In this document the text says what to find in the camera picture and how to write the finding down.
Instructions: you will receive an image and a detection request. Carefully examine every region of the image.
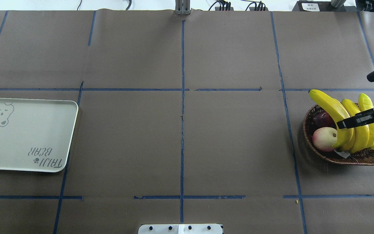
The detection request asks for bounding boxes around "brown wicker basket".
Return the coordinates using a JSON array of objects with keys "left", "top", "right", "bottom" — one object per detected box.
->
[{"left": 303, "top": 103, "right": 374, "bottom": 166}]

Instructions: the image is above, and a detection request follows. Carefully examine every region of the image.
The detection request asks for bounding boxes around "white paper tag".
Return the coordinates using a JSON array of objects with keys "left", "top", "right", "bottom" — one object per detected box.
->
[{"left": 334, "top": 150, "right": 351, "bottom": 159}]

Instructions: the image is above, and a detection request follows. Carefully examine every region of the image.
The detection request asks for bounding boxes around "dark red apple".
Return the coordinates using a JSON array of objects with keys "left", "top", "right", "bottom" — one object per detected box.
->
[{"left": 313, "top": 111, "right": 334, "bottom": 129}]

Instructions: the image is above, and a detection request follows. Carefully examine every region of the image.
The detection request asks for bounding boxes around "pink white peach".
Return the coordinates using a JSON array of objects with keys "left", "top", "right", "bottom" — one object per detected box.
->
[{"left": 312, "top": 127, "right": 337, "bottom": 152}]

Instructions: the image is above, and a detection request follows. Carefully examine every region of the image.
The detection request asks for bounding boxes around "metal cup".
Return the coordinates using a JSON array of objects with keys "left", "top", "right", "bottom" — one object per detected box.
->
[{"left": 330, "top": 0, "right": 347, "bottom": 8}]

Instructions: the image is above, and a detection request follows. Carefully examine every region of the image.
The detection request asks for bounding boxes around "black labelled box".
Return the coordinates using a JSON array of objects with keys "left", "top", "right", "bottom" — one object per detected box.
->
[{"left": 291, "top": 1, "right": 358, "bottom": 12}]

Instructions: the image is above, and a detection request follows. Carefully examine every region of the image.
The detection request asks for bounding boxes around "cream bear tray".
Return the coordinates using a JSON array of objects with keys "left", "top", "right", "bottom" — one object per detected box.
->
[{"left": 0, "top": 98, "right": 79, "bottom": 172}]

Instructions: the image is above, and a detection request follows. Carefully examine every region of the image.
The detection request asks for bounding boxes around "aluminium frame post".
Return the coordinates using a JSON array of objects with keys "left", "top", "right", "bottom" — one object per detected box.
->
[{"left": 175, "top": 0, "right": 191, "bottom": 15}]

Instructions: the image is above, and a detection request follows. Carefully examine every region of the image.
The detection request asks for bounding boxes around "white pedestal base plate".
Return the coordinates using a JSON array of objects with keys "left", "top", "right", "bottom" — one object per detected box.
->
[{"left": 138, "top": 223, "right": 224, "bottom": 234}]

